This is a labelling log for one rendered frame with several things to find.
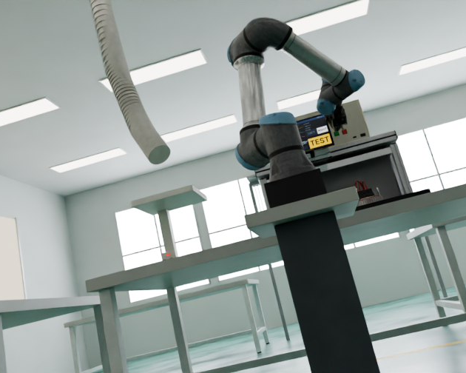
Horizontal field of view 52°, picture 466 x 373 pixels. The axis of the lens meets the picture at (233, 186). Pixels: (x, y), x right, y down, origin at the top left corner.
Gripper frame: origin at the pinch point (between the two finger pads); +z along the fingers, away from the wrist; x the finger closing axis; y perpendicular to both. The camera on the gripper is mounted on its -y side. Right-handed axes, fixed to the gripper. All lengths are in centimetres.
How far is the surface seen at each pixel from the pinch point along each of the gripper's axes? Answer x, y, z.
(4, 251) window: -468, -260, 351
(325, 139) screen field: -5.7, -1.2, 7.2
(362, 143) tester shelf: 9.8, 6.9, 8.0
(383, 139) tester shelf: 19.3, 7.5, 8.1
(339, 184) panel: -4.6, 12.4, 27.0
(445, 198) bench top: 27, 57, -9
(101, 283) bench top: -111, 56, -9
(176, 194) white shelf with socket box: -90, -13, 32
